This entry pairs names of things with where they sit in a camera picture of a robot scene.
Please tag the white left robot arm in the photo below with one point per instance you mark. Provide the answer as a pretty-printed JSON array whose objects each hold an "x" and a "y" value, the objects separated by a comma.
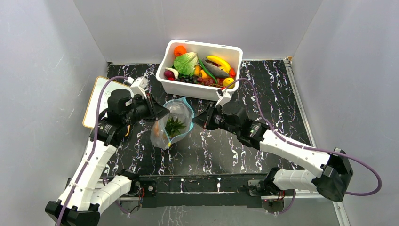
[{"x": 81, "y": 204}]

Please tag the toy red grapes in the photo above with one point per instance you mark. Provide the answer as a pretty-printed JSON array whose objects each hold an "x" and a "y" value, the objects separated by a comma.
[{"x": 205, "y": 82}]

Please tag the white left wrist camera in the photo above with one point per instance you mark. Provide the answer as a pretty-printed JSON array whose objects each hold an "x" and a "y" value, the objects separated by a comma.
[{"x": 138, "y": 86}]

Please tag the toy orange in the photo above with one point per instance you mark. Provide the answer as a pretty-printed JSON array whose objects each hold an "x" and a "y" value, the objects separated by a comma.
[{"x": 180, "y": 50}]

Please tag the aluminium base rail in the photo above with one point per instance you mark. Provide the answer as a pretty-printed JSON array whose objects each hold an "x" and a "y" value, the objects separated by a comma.
[{"x": 199, "y": 190}]

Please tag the white board wooden frame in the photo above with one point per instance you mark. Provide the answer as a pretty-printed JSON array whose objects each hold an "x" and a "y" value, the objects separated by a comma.
[{"x": 90, "y": 114}]

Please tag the white plastic food bin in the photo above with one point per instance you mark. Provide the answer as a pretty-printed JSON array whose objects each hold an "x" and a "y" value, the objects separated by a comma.
[{"x": 186, "y": 85}]

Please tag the toy yellow pepper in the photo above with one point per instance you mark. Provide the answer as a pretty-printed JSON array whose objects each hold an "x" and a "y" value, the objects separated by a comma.
[{"x": 198, "y": 71}]

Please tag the toy green cabbage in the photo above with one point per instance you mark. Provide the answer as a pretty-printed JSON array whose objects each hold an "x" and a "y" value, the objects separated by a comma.
[{"x": 185, "y": 64}]

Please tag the toy yellow banana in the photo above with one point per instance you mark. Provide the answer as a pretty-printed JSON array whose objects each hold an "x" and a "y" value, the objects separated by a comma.
[{"x": 215, "y": 59}]

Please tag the toy red tomato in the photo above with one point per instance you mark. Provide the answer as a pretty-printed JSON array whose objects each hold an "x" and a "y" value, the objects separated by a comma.
[{"x": 232, "y": 73}]

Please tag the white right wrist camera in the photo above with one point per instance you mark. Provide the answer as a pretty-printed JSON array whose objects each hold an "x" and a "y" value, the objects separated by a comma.
[{"x": 224, "y": 97}]

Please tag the clear zip top bag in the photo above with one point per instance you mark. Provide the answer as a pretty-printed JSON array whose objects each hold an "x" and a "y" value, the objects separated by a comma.
[{"x": 179, "y": 108}]

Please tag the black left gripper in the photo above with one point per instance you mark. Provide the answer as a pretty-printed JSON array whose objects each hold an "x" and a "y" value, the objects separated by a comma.
[{"x": 156, "y": 110}]

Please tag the toy purple onion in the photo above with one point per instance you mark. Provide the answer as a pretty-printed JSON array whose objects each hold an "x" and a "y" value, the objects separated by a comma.
[{"x": 171, "y": 73}]

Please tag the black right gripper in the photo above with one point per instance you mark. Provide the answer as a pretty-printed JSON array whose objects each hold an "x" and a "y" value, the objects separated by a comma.
[{"x": 203, "y": 119}]

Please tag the toy grey fish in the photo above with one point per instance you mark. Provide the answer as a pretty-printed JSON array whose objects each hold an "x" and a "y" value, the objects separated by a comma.
[{"x": 217, "y": 72}]

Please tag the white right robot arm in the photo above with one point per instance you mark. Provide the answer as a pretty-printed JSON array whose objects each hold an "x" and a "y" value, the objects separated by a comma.
[{"x": 328, "y": 174}]

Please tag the toy green bean pod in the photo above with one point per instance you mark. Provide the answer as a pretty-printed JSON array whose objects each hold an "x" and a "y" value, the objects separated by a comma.
[{"x": 207, "y": 71}]

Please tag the toy pineapple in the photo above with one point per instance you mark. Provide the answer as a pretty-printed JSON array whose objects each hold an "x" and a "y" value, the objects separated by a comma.
[{"x": 168, "y": 128}]

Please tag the toy yellow lemon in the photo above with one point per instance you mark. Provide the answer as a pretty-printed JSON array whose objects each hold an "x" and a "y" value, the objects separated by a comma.
[{"x": 228, "y": 83}]

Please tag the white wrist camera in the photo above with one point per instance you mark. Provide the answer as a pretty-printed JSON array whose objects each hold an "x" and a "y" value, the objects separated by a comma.
[
  {"x": 138, "y": 86},
  {"x": 224, "y": 97}
]

